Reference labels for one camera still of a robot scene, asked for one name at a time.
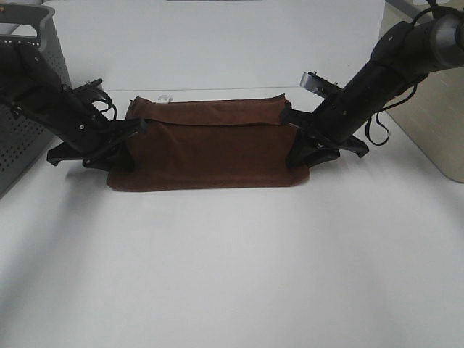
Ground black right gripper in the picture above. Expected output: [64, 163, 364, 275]
[279, 104, 369, 168]

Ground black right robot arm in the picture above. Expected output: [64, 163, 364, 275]
[280, 1, 463, 167]

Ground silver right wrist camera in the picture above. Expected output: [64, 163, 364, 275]
[299, 72, 342, 99]

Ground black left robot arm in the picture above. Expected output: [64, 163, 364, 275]
[1, 43, 147, 171]

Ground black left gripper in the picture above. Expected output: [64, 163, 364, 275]
[46, 109, 147, 170]

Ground grey perforated plastic basket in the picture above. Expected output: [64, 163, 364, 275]
[0, 4, 78, 199]

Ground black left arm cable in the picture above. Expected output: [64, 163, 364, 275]
[75, 78, 119, 123]

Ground white care label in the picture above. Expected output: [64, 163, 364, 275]
[157, 94, 173, 104]

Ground brown towel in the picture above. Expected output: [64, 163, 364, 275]
[107, 94, 310, 192]

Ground beige storage box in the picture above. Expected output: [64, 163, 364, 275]
[367, 0, 464, 183]

